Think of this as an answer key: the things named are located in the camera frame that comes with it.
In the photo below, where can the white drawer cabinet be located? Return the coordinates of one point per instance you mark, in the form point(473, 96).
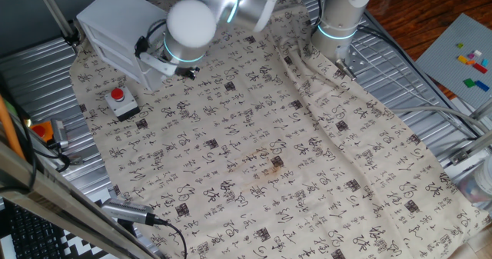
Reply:
point(119, 17)

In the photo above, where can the yellow toy brick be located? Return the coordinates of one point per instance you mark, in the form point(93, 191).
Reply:
point(462, 59)

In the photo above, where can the white toy brick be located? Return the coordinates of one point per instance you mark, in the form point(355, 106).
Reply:
point(477, 53)

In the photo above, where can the grey building baseplate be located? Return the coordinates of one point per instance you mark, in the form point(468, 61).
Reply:
point(442, 59)

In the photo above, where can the pink toy brick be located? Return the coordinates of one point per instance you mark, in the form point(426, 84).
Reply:
point(471, 55)

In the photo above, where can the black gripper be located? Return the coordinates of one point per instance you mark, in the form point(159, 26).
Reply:
point(188, 73)

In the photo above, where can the aluminium frame profile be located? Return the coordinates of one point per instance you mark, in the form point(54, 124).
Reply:
point(482, 109)
point(473, 147)

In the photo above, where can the silver camera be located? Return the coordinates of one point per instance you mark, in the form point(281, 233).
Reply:
point(127, 211)

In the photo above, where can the grey stand post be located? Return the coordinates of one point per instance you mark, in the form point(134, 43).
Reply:
point(54, 9)

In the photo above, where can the grey box red push button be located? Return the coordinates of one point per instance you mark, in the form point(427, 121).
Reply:
point(123, 105)

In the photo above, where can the red toy brick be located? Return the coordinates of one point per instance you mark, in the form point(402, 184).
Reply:
point(479, 68)

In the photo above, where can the blue toy brick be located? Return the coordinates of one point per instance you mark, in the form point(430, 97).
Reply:
point(482, 85)

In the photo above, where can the orange toy brick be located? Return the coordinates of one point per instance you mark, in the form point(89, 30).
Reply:
point(470, 62)

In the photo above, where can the beige calligraphy print cloth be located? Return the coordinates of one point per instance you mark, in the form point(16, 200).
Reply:
point(269, 155)

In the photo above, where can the clear plastic container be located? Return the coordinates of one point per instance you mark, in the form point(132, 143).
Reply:
point(476, 186)

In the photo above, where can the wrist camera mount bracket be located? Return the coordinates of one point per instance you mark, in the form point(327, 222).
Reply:
point(157, 64)

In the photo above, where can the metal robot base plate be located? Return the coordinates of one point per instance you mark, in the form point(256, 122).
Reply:
point(355, 61)

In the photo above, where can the black keyboard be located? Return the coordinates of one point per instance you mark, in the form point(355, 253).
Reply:
point(30, 236)

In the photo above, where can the green toy brick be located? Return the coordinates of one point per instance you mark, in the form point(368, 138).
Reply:
point(469, 83)

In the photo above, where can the cyan toy brick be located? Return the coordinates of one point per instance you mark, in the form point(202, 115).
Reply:
point(485, 62)

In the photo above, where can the black white marker board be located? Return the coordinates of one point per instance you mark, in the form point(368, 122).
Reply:
point(88, 247)

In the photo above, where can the orange emergency stop box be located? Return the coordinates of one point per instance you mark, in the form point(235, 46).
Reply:
point(40, 131)

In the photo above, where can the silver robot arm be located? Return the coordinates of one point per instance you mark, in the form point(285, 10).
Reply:
point(192, 20)

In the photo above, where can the orange pole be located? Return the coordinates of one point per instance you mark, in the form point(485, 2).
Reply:
point(9, 128)

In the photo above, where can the aluminium beam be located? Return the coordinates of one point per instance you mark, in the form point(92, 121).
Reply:
point(57, 201)

